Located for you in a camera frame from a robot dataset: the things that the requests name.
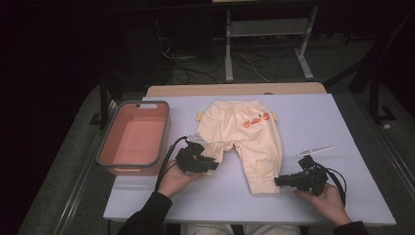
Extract person's left hand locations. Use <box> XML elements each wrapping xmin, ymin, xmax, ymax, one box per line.
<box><xmin>157</xmin><ymin>160</ymin><xmax>205</xmax><ymax>200</ymax></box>

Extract person's right hand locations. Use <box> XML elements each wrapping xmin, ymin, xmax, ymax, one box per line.
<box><xmin>293</xmin><ymin>182</ymin><xmax>354</xmax><ymax>228</ymax></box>

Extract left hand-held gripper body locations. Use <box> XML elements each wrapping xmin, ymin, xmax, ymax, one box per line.
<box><xmin>175</xmin><ymin>131</ymin><xmax>209</xmax><ymax>174</ymax></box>

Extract person's left leg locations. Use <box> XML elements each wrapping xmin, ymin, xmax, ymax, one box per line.
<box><xmin>180</xmin><ymin>223</ymin><xmax>235</xmax><ymax>235</ymax></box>

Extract black metal stand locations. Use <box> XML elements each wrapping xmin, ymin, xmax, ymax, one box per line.
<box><xmin>89</xmin><ymin>72</ymin><xmax>119</xmax><ymax>129</ymax></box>
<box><xmin>347</xmin><ymin>9</ymin><xmax>415</xmax><ymax>124</ymax></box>

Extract white metal stand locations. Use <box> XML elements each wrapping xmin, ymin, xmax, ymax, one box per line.
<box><xmin>224</xmin><ymin>5</ymin><xmax>319</xmax><ymax>83</ymax></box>

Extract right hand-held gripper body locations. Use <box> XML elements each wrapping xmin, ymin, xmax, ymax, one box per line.
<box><xmin>293</xmin><ymin>145</ymin><xmax>336</xmax><ymax>197</ymax></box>

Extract cream baby pants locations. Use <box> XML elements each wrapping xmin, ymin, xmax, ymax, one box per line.
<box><xmin>195</xmin><ymin>99</ymin><xmax>284</xmax><ymax>196</ymax></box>

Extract tangle of floor cables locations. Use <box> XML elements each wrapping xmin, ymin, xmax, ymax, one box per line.
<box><xmin>157</xmin><ymin>34</ymin><xmax>272</xmax><ymax>85</ymax></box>

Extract right hand-held gripper cable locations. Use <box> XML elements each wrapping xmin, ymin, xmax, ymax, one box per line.
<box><xmin>321</xmin><ymin>163</ymin><xmax>347</xmax><ymax>208</ymax></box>

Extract pink basket with grey rim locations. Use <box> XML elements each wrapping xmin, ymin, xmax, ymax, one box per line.
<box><xmin>96</xmin><ymin>100</ymin><xmax>171</xmax><ymax>177</ymax></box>

